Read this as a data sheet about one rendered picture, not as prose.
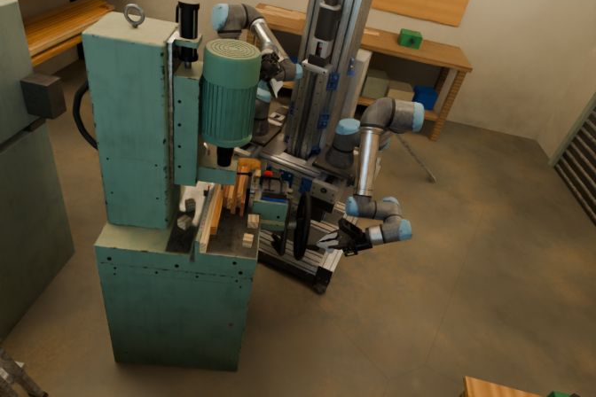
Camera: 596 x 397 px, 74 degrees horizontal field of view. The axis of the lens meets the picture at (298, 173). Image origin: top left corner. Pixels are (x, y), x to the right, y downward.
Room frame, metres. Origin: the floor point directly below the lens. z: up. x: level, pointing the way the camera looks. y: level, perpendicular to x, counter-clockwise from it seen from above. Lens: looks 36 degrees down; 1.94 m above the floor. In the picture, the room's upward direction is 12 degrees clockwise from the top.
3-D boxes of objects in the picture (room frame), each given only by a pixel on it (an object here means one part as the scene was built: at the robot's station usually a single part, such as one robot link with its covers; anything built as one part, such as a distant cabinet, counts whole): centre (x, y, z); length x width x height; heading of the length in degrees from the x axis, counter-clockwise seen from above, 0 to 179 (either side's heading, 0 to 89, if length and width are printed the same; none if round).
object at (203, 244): (1.18, 0.30, 0.92); 0.60 x 0.02 x 0.05; 8
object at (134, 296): (1.15, 0.39, 0.36); 0.58 x 0.45 x 0.71; 98
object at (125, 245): (1.15, 0.40, 0.76); 0.57 x 0.45 x 0.09; 98
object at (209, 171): (1.17, 0.29, 1.03); 0.14 x 0.07 x 0.09; 98
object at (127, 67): (1.13, 0.56, 1.16); 0.22 x 0.22 x 0.72; 8
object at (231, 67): (1.17, 0.27, 1.35); 0.18 x 0.18 x 0.31
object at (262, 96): (1.89, 0.29, 0.98); 0.13 x 0.12 x 0.14; 133
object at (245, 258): (1.20, 0.17, 0.87); 0.61 x 0.30 x 0.06; 8
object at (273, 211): (1.21, 0.09, 0.91); 0.15 x 0.14 x 0.09; 8
